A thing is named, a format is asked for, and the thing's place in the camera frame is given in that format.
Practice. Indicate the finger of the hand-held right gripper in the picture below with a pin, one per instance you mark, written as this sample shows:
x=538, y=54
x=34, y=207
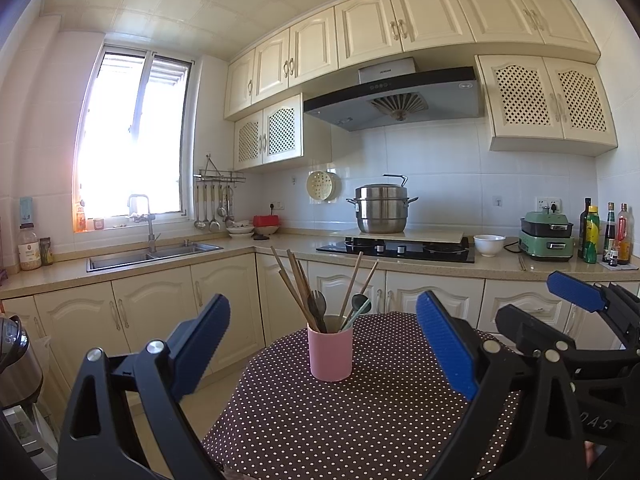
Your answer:
x=575, y=290
x=525, y=327

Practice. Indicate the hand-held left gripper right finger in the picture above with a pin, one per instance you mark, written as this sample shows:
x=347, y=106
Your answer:
x=447, y=345

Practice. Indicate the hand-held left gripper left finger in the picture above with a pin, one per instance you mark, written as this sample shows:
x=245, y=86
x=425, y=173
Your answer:
x=202, y=345

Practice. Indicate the bundle of wooden chopsticks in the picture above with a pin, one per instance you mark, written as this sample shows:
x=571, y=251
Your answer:
x=295, y=285

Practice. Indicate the pink cup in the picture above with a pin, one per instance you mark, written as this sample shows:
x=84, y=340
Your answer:
x=330, y=355

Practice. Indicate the dark spoon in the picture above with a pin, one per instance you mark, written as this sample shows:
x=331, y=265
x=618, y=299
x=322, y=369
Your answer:
x=317, y=301

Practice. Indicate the person's right hand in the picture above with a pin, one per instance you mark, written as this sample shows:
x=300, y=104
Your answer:
x=590, y=454

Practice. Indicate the green bottle yellow label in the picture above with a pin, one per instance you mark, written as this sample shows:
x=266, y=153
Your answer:
x=591, y=237

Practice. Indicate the green electric cooker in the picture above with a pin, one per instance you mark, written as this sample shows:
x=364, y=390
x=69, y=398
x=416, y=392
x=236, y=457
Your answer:
x=546, y=239

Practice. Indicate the chopsticks pair beside cooker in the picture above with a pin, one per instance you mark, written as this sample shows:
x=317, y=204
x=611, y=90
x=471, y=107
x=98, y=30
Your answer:
x=521, y=263

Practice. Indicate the dark soy sauce bottle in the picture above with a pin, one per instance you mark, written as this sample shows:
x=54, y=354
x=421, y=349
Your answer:
x=609, y=230

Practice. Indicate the red capped sauce bottle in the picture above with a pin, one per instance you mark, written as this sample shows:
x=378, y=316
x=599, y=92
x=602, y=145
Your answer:
x=623, y=237

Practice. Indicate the dark glass oil bottle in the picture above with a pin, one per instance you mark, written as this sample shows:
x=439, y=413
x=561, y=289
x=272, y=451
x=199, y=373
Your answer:
x=585, y=215

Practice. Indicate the white bowl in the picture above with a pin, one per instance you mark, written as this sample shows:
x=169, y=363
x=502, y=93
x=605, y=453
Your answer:
x=489, y=246

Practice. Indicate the stainless steel sink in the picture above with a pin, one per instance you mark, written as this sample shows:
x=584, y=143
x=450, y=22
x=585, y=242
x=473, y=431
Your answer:
x=145, y=257

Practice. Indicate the black gas stove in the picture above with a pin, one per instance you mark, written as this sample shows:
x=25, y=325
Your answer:
x=395, y=251

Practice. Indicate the stack of white dishes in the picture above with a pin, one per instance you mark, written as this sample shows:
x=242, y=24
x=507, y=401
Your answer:
x=240, y=230

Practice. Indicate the brown polka dot tablecloth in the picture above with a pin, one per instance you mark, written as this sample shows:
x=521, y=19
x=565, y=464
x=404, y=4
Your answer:
x=350, y=420

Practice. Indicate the metal cooking utensil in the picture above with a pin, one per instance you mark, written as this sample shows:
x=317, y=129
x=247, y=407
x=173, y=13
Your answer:
x=199, y=220
x=207, y=205
x=215, y=222
x=228, y=215

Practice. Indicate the metal faucet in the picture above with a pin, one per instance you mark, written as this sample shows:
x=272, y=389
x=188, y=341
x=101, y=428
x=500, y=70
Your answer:
x=150, y=230

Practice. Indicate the red box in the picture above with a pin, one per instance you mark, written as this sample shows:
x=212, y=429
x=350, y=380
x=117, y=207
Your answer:
x=265, y=220

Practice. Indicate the stainless steel steamer pot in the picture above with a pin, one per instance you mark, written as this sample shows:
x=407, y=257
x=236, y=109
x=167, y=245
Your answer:
x=381, y=207

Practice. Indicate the small cup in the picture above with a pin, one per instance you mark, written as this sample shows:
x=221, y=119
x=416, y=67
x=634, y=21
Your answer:
x=98, y=224

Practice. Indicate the metal utensil rack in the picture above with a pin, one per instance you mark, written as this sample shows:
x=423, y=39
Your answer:
x=220, y=175

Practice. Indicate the orange bottle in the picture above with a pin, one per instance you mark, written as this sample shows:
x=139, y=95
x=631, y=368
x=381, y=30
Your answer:
x=81, y=221

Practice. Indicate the small dark jar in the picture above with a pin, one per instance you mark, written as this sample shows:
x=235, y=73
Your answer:
x=45, y=252

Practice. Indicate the black silver rice cooker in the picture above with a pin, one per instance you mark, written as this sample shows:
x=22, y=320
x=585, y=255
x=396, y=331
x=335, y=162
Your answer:
x=17, y=360

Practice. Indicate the large lattice door cabinet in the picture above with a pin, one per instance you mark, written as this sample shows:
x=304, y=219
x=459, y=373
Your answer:
x=545, y=102

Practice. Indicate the glass jar white label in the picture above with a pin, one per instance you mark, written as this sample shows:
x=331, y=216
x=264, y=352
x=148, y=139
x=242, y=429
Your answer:
x=29, y=252

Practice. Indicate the cream perforated steamer plate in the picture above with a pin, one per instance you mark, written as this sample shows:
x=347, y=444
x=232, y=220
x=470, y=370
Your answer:
x=323, y=186

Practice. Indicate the white stand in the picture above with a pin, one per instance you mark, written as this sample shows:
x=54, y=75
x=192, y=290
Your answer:
x=22, y=435

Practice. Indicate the kitchen window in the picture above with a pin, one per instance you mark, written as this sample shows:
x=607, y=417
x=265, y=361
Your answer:
x=130, y=140

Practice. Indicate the small lattice door cabinet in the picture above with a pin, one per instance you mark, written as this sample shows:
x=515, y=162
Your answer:
x=269, y=132

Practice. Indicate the black range hood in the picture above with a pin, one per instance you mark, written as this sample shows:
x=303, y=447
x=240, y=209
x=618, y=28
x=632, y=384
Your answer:
x=395, y=97

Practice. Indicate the cream upper cabinets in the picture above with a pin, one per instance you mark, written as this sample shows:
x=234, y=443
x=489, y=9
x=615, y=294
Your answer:
x=395, y=25

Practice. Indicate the wide wall outlet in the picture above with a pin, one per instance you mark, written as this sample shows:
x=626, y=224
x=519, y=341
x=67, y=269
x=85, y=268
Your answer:
x=548, y=205

